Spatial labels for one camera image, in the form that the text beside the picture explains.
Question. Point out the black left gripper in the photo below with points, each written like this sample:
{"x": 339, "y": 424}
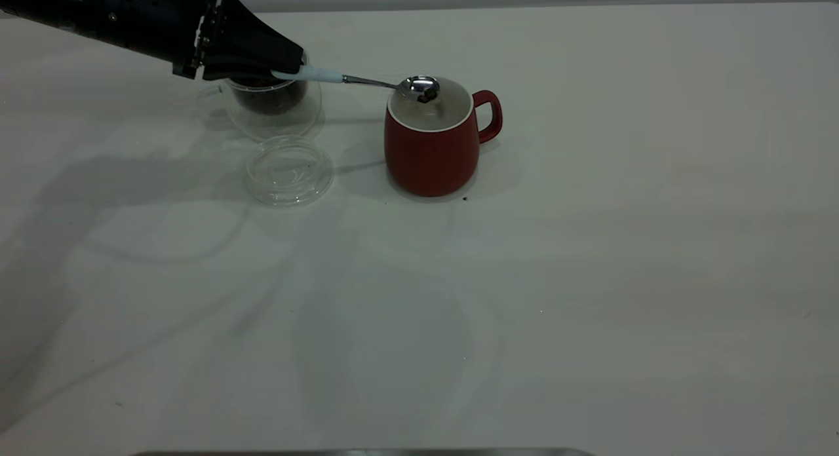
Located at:
{"x": 144, "y": 17}

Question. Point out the clear glass saucer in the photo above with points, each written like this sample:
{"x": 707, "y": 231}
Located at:
{"x": 288, "y": 174}

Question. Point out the red ceramic mug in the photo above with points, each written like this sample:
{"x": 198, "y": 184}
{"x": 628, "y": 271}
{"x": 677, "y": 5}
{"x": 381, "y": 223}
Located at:
{"x": 429, "y": 158}

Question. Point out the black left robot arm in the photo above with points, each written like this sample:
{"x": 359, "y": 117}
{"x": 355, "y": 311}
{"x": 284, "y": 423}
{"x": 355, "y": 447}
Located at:
{"x": 39, "y": 0}

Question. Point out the dark coffee beans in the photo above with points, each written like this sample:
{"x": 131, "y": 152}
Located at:
{"x": 272, "y": 99}

